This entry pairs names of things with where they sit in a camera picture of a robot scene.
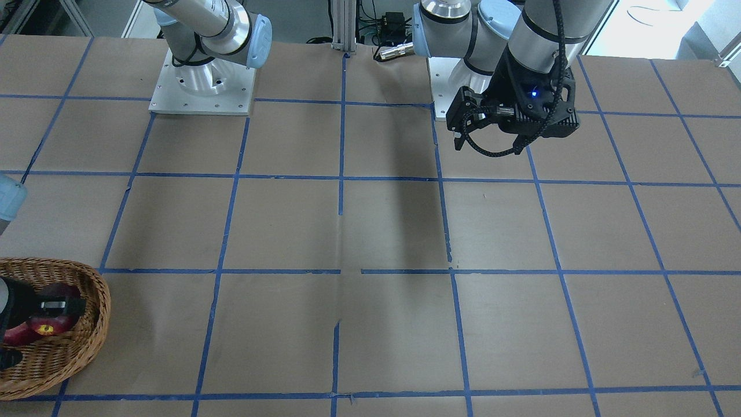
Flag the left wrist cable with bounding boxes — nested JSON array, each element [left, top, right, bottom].
[[463, 0, 571, 157]]

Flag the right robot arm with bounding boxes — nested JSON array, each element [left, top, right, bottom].
[[2, 1, 271, 342]]

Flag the aluminium frame post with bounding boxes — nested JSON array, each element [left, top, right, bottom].
[[330, 1, 357, 54]]

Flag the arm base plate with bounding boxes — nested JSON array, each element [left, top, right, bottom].
[[428, 57, 492, 122], [148, 50, 257, 116]]

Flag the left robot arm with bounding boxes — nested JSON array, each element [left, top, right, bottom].
[[412, 1, 610, 158]]

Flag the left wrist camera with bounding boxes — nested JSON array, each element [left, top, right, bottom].
[[493, 68, 579, 138]]

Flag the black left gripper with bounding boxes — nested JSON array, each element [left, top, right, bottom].
[[446, 49, 563, 151]]

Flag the wicker basket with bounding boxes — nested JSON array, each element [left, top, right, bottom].
[[1, 258, 113, 401]]

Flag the dark red apple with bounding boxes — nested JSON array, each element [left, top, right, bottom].
[[27, 283, 86, 337]]

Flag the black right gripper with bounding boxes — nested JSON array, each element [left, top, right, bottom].
[[1, 277, 87, 341]]

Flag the silver cylinder connector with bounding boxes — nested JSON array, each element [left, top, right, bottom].
[[373, 42, 415, 63]]

